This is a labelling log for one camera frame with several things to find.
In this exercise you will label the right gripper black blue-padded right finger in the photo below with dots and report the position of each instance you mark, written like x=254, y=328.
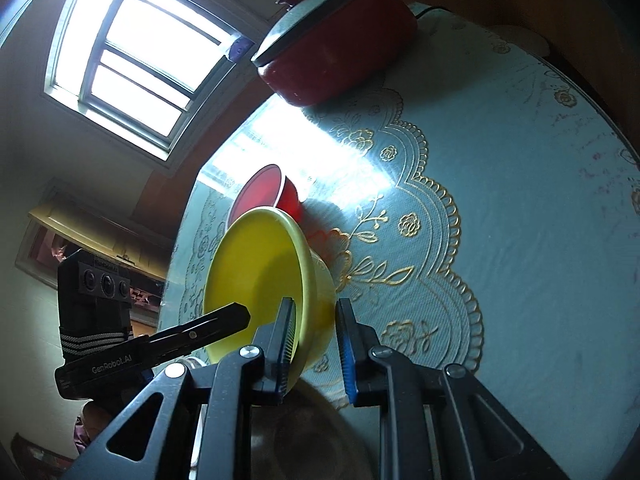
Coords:
x=362, y=377

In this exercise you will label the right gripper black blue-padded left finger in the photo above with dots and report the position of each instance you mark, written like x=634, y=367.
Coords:
x=276, y=340

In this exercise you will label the yellow plastic bowl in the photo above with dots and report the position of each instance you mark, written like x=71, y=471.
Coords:
x=263, y=258

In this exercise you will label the person's left hand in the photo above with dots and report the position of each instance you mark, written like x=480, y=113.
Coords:
x=93, y=418

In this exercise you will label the wooden framed cabinet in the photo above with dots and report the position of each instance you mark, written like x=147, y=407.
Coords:
x=61, y=224

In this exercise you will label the red plastic bowl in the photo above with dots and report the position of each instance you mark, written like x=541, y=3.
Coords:
x=268, y=186

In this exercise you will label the floral gold-patterned tablecloth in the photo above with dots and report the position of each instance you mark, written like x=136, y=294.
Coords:
x=476, y=207

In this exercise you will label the small blue-white object on sill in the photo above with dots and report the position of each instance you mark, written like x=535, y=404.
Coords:
x=239, y=47

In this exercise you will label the red pot with grey lid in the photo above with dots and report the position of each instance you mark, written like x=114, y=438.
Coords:
x=321, y=48

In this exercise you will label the black camera box, left gripper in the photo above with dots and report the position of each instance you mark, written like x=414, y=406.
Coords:
x=93, y=305

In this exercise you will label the window with dark frame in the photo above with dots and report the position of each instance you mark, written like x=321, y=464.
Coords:
x=139, y=69

